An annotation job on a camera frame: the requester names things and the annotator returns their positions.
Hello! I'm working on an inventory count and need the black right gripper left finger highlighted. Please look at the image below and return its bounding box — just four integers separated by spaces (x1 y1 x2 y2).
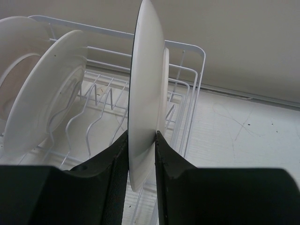
0 132 128 225

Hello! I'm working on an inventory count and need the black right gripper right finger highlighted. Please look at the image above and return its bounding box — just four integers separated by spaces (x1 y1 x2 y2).
155 132 300 225

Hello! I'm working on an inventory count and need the white plate with dark rim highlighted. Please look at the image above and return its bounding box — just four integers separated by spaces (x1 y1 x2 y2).
127 0 165 192

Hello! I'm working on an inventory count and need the white plate middle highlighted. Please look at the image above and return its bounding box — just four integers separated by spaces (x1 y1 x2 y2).
3 30 88 158

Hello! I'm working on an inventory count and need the white plate far left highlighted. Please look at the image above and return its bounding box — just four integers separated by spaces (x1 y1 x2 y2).
0 16 50 120

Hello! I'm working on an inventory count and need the white wire dish rack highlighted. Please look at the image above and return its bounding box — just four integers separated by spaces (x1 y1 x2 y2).
0 15 207 225

